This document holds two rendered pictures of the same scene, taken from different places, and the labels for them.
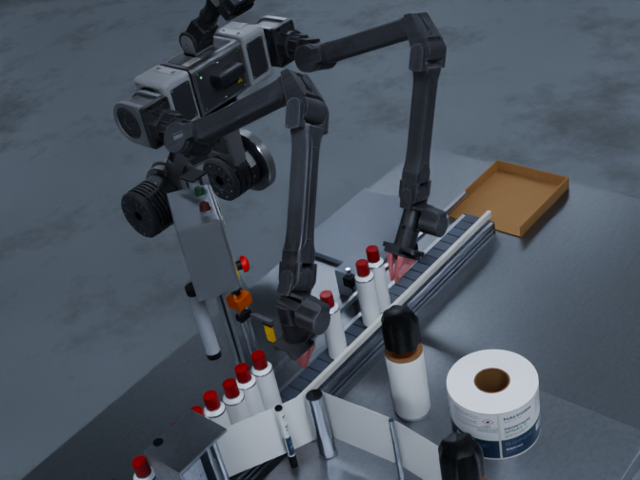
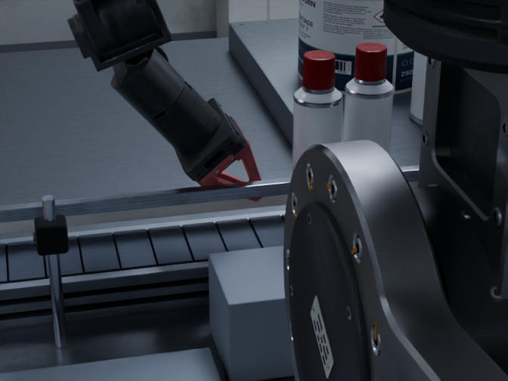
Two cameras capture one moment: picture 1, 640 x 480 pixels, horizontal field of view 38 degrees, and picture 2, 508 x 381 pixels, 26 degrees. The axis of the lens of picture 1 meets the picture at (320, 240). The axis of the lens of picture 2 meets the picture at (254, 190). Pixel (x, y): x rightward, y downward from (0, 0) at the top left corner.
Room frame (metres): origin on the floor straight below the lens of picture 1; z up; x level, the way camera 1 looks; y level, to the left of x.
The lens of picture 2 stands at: (2.93, 0.37, 1.45)
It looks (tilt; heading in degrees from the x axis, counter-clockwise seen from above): 26 degrees down; 211
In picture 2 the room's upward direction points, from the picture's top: straight up
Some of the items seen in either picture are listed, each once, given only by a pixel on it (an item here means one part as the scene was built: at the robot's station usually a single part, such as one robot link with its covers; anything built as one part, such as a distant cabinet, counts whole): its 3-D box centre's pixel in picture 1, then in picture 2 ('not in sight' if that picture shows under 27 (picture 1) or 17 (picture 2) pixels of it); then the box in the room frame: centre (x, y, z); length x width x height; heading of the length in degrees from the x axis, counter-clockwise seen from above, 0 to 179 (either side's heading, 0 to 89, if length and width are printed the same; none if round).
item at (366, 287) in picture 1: (367, 292); (367, 137); (1.92, -0.09, 0.98); 0.05 x 0.05 x 0.20
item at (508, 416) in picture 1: (493, 403); (365, 26); (1.47, -0.31, 0.95); 0.20 x 0.20 x 0.14
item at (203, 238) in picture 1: (204, 240); not in sight; (1.72, 0.25, 1.38); 0.17 x 0.10 x 0.19; 9
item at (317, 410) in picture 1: (321, 424); not in sight; (1.50, 0.08, 0.97); 0.05 x 0.05 x 0.19
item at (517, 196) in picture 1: (508, 196); not in sight; (2.42, -0.61, 0.85); 0.30 x 0.26 x 0.04; 133
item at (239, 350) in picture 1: (227, 291); not in sight; (1.80, 0.25, 1.16); 0.04 x 0.04 x 0.67; 43
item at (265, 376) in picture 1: (266, 386); not in sight; (1.65, 0.20, 0.98); 0.05 x 0.05 x 0.20
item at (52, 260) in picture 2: not in sight; (52, 262); (2.21, -0.29, 0.91); 0.07 x 0.03 x 0.17; 43
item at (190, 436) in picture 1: (185, 440); not in sight; (1.37, 0.35, 1.14); 0.14 x 0.11 x 0.01; 133
